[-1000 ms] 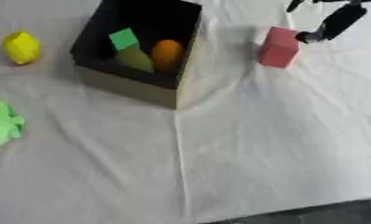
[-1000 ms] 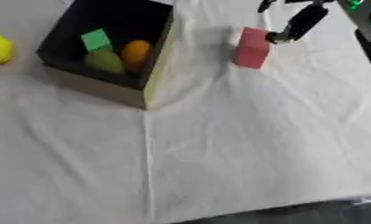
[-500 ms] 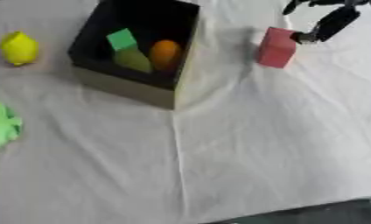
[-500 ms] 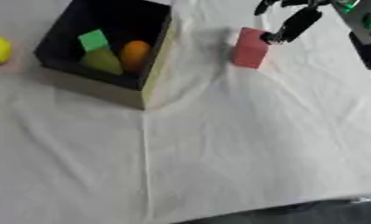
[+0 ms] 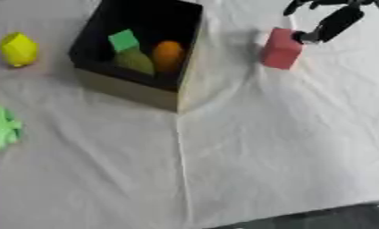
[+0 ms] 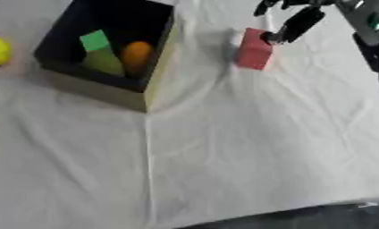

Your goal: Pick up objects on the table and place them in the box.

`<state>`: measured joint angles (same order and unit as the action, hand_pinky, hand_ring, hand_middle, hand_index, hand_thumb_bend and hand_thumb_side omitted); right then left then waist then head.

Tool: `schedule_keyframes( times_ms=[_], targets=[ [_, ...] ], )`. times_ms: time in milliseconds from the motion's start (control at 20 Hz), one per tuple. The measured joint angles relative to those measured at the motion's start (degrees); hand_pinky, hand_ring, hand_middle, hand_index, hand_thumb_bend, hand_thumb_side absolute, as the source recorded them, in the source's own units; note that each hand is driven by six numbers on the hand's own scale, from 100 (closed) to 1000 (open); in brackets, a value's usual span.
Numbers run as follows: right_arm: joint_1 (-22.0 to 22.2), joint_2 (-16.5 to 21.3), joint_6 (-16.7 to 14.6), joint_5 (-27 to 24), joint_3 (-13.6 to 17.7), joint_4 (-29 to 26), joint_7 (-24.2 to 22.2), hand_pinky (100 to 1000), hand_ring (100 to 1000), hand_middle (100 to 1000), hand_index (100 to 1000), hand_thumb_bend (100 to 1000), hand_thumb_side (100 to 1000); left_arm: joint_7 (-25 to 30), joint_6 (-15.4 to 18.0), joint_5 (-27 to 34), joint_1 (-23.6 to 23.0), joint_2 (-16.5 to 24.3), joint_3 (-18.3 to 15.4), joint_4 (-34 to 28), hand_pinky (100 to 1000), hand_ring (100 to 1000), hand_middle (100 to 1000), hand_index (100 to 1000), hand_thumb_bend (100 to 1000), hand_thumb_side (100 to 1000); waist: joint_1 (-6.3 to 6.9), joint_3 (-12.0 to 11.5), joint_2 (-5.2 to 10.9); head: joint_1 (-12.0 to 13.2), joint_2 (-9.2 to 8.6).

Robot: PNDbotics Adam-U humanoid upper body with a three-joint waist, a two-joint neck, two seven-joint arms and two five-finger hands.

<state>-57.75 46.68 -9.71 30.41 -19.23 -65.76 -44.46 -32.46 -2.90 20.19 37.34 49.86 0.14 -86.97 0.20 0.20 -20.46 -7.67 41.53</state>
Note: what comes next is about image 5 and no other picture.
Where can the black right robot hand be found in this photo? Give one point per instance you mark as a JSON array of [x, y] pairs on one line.
[[336, 22]]

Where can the red rectangular block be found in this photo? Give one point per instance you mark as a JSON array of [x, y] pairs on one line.
[[282, 49]]

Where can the tan cardboard box black inside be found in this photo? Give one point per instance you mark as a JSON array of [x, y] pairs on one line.
[[140, 59]]

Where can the orange toy fruit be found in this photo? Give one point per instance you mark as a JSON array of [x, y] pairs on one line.
[[168, 55]]

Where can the olive green toy fruit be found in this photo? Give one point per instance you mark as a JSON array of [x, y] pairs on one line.
[[135, 61]]

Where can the green cube block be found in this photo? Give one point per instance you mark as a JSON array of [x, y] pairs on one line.
[[124, 40]]

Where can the yellow faceted toy fruit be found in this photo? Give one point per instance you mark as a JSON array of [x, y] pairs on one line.
[[18, 49]]

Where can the light green soft toy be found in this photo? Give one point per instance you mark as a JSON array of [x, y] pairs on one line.
[[2, 128]]

